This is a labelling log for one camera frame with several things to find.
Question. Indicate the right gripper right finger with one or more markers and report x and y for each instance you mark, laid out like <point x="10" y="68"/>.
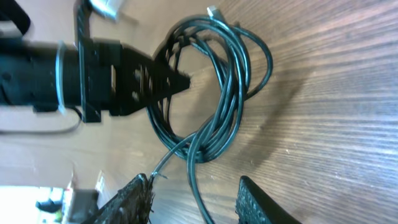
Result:
<point x="254" y="206"/>

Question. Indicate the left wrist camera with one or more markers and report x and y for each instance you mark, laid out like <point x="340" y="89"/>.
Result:
<point x="107" y="8"/>

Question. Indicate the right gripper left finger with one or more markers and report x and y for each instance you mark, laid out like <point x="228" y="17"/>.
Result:
<point x="131" y="205"/>

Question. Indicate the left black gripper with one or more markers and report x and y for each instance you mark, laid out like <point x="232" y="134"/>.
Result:
<point x="139" y="81"/>

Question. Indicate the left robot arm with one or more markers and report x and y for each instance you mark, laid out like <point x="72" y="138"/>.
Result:
<point x="45" y="76"/>

